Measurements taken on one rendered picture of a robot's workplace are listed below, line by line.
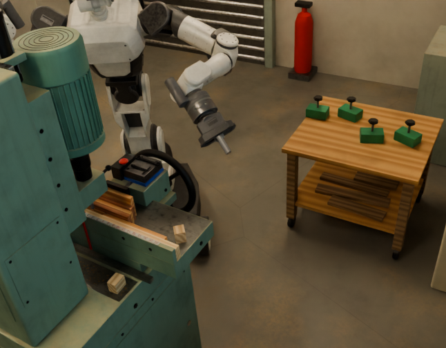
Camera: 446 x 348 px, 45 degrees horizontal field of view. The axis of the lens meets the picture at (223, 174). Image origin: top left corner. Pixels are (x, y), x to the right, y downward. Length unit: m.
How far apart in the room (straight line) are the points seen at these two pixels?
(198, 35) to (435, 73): 1.68
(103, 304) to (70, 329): 0.12
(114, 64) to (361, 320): 1.54
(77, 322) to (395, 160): 1.62
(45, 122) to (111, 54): 0.73
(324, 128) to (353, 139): 0.17
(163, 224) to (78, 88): 0.51
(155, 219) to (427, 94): 2.05
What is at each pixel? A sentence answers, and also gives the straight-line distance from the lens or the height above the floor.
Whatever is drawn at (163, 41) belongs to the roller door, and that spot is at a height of 0.07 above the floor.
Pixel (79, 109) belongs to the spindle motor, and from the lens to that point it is 1.44.
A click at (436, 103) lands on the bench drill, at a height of 0.41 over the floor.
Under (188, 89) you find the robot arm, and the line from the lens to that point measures 1.67.
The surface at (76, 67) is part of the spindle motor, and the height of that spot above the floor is 1.45.
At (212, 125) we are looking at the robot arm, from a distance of 1.64.
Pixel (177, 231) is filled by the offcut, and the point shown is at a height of 0.94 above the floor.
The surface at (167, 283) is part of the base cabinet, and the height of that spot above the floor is 0.68.
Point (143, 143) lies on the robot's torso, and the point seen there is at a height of 0.64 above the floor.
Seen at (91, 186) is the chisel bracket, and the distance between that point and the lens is 1.62.
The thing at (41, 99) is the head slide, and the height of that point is 1.41.
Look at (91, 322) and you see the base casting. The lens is 1.59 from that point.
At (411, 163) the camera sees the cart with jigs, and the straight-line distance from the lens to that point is 2.59.
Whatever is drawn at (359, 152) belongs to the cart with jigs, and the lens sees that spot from 2.61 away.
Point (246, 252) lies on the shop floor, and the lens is 2.82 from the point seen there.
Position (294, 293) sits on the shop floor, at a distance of 2.63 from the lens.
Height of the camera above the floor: 2.00
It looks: 37 degrees down
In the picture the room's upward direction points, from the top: 4 degrees counter-clockwise
